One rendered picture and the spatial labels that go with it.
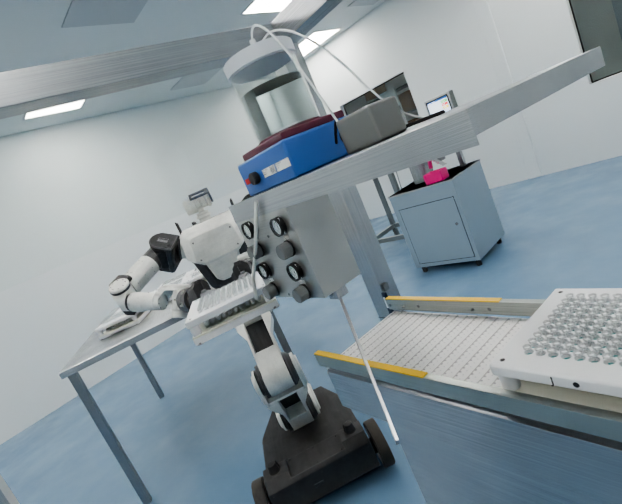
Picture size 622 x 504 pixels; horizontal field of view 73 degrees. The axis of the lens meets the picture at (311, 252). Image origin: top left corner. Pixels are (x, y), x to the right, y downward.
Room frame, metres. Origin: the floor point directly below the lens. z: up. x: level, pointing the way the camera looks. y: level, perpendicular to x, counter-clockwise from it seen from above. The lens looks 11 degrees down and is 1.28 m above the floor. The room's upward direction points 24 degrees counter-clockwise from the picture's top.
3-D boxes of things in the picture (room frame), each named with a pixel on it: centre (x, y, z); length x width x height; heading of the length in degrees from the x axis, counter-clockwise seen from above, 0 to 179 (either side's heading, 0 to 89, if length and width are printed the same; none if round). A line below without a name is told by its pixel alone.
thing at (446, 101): (3.56, -1.47, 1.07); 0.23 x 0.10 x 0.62; 41
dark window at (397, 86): (6.78, -1.89, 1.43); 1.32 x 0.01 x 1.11; 41
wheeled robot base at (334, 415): (1.83, 0.36, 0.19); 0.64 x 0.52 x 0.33; 7
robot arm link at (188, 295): (1.40, 0.41, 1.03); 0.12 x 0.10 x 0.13; 39
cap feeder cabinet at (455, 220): (3.62, -1.23, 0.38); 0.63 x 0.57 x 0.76; 41
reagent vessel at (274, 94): (0.93, -0.06, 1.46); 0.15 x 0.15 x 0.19
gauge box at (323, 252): (0.90, 0.03, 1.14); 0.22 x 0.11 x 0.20; 33
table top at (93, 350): (2.88, 1.02, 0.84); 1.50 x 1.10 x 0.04; 14
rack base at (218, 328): (1.22, 0.28, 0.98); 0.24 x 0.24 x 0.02; 7
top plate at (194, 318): (1.22, 0.27, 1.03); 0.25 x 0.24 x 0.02; 97
